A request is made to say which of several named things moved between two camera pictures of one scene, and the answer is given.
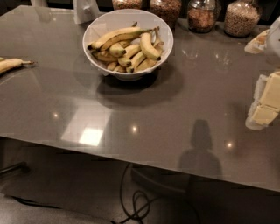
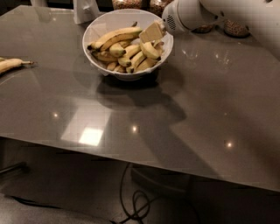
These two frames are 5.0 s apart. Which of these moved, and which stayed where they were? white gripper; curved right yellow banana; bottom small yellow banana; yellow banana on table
Moved: white gripper
Stayed: yellow banana on table; bottom small yellow banana; curved right yellow banana
